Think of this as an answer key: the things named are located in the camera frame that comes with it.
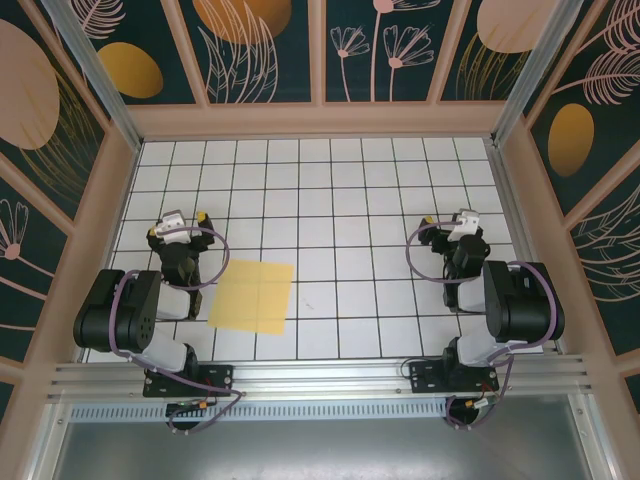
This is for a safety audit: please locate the aluminium corner post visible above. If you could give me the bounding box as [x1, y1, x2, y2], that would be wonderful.
[41, 0, 145, 152]
[489, 0, 584, 147]

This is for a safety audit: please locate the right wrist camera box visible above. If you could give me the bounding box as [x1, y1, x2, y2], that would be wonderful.
[446, 209, 481, 245]

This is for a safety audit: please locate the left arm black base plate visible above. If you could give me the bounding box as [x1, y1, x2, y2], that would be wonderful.
[142, 363, 236, 399]

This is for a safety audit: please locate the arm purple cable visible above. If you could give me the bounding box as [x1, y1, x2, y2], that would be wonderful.
[108, 225, 247, 437]
[405, 219, 559, 432]

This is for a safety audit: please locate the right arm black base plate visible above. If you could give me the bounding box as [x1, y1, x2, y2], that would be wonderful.
[408, 360, 501, 395]

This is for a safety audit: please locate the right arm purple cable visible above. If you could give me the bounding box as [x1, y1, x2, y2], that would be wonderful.
[405, 219, 559, 432]

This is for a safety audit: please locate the slotted grey cable duct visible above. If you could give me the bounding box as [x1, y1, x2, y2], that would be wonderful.
[69, 401, 454, 422]

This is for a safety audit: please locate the small connector board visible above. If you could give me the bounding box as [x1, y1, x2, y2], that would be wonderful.
[166, 398, 211, 414]
[462, 396, 501, 412]

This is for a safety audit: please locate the yellow cloth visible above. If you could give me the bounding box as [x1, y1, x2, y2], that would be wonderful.
[207, 259, 296, 336]

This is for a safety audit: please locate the aluminium side rail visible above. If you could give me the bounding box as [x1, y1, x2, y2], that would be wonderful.
[483, 139, 565, 357]

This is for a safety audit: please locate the long aluminium mounting rail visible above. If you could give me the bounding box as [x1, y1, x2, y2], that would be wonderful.
[47, 353, 595, 402]

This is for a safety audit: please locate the grey metal sheet panel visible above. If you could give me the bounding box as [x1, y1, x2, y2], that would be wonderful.
[42, 402, 609, 480]

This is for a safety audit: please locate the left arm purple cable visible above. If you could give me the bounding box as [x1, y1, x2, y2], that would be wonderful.
[108, 225, 247, 437]

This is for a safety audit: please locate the aluminium frame bar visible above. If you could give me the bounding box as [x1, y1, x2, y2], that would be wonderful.
[27, 402, 71, 480]
[569, 394, 619, 480]

